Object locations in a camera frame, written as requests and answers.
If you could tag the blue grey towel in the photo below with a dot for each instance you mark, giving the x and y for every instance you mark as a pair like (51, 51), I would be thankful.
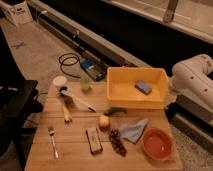
(132, 132)

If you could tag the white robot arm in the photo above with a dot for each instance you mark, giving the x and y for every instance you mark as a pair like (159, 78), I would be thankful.
(192, 74)

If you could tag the red bowl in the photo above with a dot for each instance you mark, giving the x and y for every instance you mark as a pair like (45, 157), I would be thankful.
(157, 144)

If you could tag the blue black electronic box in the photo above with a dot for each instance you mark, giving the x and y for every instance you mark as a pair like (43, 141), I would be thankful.
(92, 69)

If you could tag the yellow plastic bin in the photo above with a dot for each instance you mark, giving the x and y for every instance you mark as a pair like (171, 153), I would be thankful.
(121, 91)

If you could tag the green plastic cup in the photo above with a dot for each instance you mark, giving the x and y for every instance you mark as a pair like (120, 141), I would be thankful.
(84, 83)

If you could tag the green pepper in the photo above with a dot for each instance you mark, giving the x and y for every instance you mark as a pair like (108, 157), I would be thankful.
(112, 110)

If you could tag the blue sponge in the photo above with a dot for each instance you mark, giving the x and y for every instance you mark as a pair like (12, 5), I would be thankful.
(143, 87)

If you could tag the yellow apple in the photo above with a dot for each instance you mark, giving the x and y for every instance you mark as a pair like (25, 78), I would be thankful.
(104, 122)

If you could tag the black whiteboard eraser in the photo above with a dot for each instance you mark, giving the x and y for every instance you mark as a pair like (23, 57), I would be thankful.
(94, 140)

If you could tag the dark grape bunch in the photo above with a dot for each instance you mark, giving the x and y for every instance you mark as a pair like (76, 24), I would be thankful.
(114, 137)

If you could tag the silver fork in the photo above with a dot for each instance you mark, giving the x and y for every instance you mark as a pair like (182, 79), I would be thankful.
(52, 133)

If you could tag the black chair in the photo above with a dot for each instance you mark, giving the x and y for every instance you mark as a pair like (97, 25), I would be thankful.
(17, 108)

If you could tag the white cardboard box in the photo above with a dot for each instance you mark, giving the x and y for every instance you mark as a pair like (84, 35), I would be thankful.
(18, 14)

